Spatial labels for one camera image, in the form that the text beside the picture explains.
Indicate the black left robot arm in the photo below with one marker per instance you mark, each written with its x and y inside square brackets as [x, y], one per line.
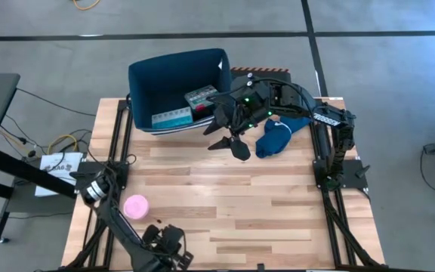
[115, 223]

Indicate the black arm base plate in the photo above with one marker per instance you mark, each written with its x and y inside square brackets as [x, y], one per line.
[119, 170]
[353, 170]

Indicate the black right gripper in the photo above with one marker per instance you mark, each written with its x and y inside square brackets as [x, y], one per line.
[247, 109]

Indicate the navy blue fabric sling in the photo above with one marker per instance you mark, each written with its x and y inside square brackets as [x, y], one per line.
[276, 138]

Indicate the pink round lidded cup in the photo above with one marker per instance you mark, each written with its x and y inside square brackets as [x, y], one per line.
[136, 207]

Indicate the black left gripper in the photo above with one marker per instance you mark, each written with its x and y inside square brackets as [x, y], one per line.
[164, 242]

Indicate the black box with orange stripes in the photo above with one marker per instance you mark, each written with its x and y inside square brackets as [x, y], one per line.
[278, 73]

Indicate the teal first aid kit box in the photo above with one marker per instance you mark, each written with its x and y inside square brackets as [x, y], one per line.
[199, 97]

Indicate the white printed paper sheet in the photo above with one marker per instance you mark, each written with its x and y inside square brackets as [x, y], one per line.
[57, 168]

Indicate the blue weekly pill organizer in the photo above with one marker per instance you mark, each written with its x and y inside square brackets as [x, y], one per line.
[172, 118]

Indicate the black aluminium frame rails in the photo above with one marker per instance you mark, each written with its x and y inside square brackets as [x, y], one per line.
[340, 226]
[121, 124]

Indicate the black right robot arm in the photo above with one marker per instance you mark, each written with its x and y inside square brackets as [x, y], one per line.
[331, 117]

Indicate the navy blue fabric basket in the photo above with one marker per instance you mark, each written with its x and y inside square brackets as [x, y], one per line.
[161, 81]

